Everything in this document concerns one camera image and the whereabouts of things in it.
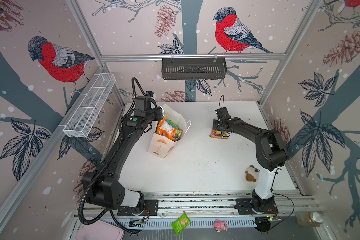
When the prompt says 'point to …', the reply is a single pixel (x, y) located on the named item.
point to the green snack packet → (181, 223)
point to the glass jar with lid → (309, 218)
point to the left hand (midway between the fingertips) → (159, 108)
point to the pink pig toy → (219, 225)
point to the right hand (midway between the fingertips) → (216, 126)
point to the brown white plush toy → (252, 173)
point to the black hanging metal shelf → (177, 70)
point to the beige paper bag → (161, 146)
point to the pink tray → (99, 230)
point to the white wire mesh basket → (81, 123)
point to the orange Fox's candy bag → (219, 134)
